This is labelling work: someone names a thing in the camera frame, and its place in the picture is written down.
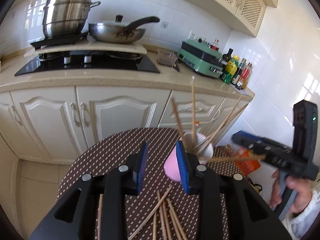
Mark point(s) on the clear plastic box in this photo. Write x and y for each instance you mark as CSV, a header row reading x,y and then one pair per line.
x,y
166,58

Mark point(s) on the green electric grill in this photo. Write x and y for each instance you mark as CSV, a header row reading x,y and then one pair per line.
x,y
197,60

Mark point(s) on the dark olive oil bottle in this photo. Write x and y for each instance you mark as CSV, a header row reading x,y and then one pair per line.
x,y
228,55

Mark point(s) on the red drink bottle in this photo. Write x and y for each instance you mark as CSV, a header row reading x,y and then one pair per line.
x,y
215,45

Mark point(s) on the white paper sheet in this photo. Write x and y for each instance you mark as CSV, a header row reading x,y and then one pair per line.
x,y
241,91

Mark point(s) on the single wooden chopstick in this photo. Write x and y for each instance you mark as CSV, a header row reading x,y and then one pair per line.
x,y
225,158

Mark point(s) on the person's right hand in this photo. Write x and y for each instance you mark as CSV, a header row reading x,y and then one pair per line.
x,y
303,192

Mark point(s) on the beige stone slab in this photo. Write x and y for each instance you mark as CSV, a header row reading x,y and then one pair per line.
x,y
100,47

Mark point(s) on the orange plastic bag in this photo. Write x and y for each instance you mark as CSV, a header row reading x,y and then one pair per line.
x,y
250,165

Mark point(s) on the small dark bottle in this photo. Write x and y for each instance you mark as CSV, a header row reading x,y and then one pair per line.
x,y
239,85

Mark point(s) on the pile of wooden chopsticks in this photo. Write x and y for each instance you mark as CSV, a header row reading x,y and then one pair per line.
x,y
162,212

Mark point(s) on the stainless steel steamer pot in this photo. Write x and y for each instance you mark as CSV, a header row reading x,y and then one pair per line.
x,y
65,12

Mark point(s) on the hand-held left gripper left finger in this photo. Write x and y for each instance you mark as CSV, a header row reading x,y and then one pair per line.
x,y
142,170

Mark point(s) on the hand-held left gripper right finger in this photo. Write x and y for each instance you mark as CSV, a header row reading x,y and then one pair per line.
x,y
182,167

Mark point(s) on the steel wok with lid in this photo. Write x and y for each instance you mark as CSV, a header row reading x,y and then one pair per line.
x,y
110,33

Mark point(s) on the dark soy sauce bottle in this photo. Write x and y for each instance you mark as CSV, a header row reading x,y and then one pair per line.
x,y
238,71

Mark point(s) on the bunch of wooden chopsticks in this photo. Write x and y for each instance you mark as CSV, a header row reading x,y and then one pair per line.
x,y
193,110

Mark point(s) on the brown polka dot tablecloth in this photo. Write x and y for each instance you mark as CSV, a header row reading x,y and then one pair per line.
x,y
107,155

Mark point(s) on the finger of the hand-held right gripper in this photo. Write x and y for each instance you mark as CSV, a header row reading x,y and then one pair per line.
x,y
247,145
246,134

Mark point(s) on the person's right forearm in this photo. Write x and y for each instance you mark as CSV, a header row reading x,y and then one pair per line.
x,y
307,222

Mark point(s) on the black glass gas hob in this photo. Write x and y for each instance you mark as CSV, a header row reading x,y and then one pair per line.
x,y
112,66

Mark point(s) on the pink cup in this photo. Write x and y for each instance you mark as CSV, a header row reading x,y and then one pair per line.
x,y
172,167

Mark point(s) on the cream lower cabinets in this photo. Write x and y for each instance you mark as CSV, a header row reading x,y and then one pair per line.
x,y
50,120

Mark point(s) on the white wall socket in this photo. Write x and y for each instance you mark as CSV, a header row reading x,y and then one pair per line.
x,y
197,36

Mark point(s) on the red sauce bottle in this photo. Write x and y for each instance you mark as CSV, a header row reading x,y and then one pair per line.
x,y
246,73

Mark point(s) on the yellow green bottle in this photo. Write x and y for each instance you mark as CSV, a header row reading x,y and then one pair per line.
x,y
231,68

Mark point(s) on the black induction cooker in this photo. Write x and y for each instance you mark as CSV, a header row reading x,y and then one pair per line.
x,y
57,41

